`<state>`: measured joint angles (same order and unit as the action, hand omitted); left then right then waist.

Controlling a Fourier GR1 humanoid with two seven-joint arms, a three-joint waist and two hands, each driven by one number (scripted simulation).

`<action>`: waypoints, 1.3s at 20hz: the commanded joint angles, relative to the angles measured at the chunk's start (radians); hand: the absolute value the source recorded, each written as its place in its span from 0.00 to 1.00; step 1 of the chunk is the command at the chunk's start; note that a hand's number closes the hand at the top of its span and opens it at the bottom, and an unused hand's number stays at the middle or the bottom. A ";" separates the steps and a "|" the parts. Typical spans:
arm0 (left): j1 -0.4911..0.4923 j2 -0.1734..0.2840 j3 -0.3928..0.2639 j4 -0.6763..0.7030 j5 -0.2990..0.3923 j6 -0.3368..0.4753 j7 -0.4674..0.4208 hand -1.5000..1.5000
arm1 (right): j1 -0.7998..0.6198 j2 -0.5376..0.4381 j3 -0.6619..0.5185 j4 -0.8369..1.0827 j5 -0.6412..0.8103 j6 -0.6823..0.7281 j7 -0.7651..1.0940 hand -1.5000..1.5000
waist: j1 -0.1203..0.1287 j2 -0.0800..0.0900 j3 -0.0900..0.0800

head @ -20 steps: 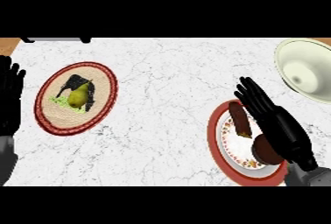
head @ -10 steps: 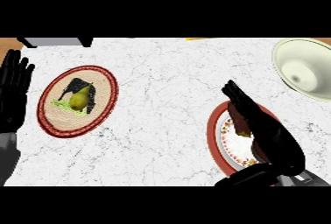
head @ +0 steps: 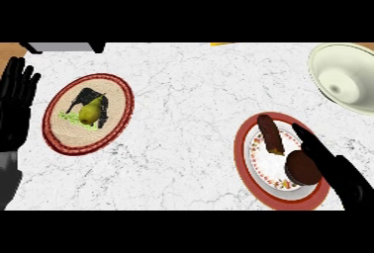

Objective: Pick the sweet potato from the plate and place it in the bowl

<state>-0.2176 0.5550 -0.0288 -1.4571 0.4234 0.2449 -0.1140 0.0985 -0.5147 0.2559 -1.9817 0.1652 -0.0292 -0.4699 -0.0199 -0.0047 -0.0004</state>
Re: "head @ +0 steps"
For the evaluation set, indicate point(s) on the brown sweet potato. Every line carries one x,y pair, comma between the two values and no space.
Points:
271,133

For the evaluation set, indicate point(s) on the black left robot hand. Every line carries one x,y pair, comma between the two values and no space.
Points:
15,99

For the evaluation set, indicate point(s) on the green pear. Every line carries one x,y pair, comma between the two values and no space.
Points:
90,110

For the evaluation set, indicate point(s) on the grey appliance with black legs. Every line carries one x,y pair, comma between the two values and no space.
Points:
62,47

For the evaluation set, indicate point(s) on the round woven red-rimmed placemat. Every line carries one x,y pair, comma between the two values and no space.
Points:
89,114

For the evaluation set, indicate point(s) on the pale cream bowl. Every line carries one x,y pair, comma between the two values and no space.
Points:
348,77

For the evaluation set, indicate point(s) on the round brown chocolate cookie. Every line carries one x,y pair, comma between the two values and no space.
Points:
300,168

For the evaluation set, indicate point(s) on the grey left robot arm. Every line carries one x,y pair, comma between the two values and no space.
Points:
6,178

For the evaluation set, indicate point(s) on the yellow object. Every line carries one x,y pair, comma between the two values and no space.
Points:
222,43

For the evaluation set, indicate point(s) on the red-rimmed white plate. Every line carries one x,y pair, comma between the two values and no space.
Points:
265,164

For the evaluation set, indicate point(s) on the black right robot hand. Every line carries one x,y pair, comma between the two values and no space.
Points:
340,174

